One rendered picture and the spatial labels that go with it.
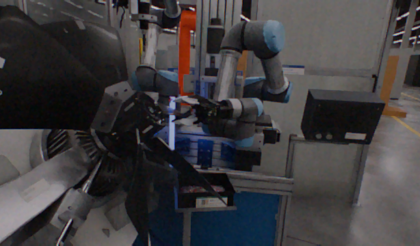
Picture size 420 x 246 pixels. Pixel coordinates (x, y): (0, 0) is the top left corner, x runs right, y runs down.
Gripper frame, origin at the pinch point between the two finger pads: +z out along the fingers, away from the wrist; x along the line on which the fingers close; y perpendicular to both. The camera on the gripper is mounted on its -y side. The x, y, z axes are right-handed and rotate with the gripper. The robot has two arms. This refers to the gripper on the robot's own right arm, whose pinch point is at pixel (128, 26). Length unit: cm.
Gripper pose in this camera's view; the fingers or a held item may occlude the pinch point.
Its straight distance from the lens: 137.9
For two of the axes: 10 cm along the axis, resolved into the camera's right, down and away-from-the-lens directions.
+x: -9.9, -0.7, 0.9
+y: 1.1, -2.4, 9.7
